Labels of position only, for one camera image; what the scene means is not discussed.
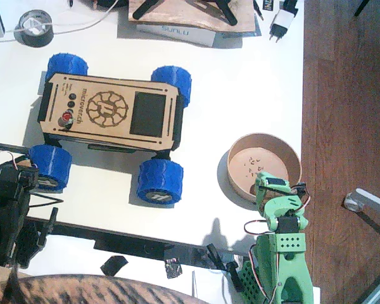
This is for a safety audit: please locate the striped brown surface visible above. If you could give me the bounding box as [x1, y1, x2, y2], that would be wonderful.
[0, 274, 210, 304]

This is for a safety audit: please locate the white SUNLU box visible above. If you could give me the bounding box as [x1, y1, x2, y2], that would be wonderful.
[136, 22, 216, 48]

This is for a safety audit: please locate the white cable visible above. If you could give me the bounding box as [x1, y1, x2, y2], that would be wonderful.
[0, 0, 120, 45]

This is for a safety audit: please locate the thin black bar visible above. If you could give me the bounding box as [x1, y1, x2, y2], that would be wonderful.
[0, 141, 31, 153]

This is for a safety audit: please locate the black tape roll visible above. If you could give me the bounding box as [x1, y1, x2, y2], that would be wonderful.
[14, 9, 54, 48]

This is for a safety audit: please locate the black cable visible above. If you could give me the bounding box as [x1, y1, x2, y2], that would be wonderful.
[27, 192, 65, 209]

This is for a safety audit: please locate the black flat bar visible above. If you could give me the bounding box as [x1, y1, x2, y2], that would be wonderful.
[28, 217, 241, 270]

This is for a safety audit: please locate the black stand leg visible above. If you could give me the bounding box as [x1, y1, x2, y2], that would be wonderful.
[213, 0, 239, 26]
[132, 0, 162, 20]

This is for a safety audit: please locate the red emergency stop button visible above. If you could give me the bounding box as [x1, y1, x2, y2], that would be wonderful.
[59, 110, 75, 131]

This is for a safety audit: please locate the white charger plug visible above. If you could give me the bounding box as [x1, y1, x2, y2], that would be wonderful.
[20, 15, 50, 36]

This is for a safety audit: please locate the crumpled dark tape piece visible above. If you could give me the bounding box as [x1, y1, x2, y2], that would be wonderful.
[163, 256, 183, 279]

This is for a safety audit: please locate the blue rover wheel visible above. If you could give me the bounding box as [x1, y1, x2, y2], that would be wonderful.
[150, 65, 193, 108]
[46, 53, 89, 82]
[27, 144, 73, 193]
[136, 158, 185, 206]

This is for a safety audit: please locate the black tape piece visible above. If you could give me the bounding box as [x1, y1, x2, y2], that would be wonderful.
[100, 255, 129, 276]

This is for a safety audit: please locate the black furniture leg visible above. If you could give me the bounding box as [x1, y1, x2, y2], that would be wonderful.
[353, 0, 372, 17]

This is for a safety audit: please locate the grey metal leg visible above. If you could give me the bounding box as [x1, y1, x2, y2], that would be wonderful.
[343, 187, 380, 241]

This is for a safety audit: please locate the wooden top rover body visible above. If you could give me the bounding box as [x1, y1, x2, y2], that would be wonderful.
[37, 72, 184, 152]

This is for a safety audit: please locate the wooden board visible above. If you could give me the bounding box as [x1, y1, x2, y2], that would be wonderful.
[128, 0, 256, 32]

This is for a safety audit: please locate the black clamp handle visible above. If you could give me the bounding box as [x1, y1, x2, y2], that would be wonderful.
[206, 243, 226, 272]
[37, 207, 60, 250]
[225, 261, 245, 293]

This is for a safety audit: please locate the white black power adapter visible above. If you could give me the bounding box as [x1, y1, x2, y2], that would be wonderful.
[267, 0, 300, 44]

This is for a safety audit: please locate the round cardboard bowl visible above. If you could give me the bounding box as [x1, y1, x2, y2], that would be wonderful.
[226, 132, 303, 203]

